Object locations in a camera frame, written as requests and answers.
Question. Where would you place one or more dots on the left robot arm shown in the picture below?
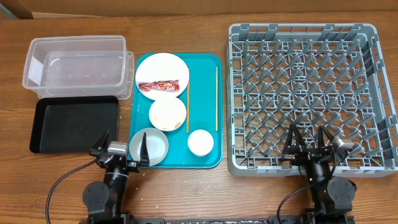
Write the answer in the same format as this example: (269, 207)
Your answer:
(104, 199)

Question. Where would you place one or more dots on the white bowl with rice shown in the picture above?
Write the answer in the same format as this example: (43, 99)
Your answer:
(167, 114)

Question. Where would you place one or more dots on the clear plastic bin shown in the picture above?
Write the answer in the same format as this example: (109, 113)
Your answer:
(89, 65)

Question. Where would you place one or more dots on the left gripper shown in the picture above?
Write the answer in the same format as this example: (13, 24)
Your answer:
(135, 166)

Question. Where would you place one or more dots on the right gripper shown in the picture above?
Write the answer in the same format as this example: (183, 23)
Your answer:
(306, 154)

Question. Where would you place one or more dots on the white paper cup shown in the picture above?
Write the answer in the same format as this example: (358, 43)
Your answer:
(200, 142)

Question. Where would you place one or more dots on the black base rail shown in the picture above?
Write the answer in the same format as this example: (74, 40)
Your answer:
(269, 220)

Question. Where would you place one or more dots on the large white plate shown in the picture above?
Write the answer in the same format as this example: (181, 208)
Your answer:
(162, 67)

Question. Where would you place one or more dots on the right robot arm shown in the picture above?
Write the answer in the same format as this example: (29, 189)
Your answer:
(331, 196)

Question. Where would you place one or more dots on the wooden chopstick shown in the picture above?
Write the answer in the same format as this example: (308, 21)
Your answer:
(188, 103)
(216, 99)

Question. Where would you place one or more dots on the black plastic tray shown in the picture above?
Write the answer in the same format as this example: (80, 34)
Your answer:
(73, 124)

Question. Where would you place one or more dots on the grey dishwasher rack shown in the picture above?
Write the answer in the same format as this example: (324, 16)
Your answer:
(311, 75)

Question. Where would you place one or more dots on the grey shallow bowl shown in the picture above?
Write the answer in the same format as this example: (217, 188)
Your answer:
(157, 145)

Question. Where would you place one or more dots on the red snack wrapper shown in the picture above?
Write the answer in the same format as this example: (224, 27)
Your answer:
(170, 85)

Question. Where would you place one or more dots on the teal serving tray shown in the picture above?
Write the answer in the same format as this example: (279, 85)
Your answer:
(202, 69)

